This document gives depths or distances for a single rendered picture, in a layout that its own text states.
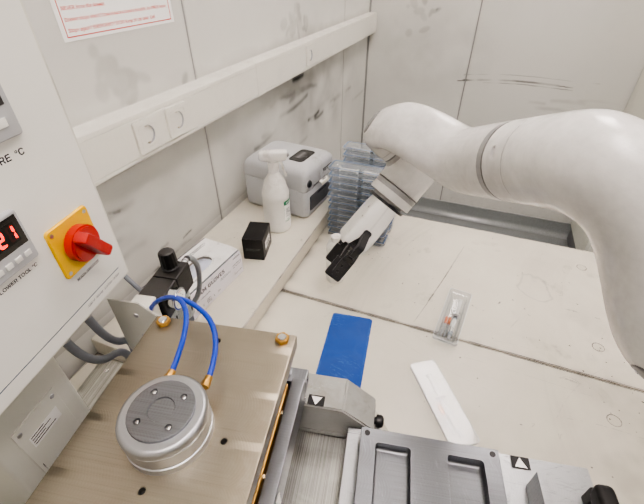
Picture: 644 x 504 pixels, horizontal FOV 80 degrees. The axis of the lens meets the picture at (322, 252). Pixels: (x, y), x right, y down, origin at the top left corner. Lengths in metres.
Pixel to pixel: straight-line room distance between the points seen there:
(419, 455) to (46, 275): 0.44
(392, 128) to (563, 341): 0.69
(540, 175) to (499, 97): 2.22
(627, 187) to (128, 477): 0.47
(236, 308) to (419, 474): 0.59
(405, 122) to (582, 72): 2.06
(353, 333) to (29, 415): 0.65
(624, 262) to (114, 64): 0.90
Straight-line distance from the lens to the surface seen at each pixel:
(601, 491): 0.57
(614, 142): 0.37
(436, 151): 0.56
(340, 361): 0.89
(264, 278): 1.03
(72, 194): 0.45
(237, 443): 0.41
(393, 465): 0.54
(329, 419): 0.56
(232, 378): 0.44
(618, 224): 0.39
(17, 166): 0.41
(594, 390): 1.02
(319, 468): 0.58
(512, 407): 0.92
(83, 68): 0.92
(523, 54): 2.56
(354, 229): 0.67
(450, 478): 0.55
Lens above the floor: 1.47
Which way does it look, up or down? 37 degrees down
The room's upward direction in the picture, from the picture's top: straight up
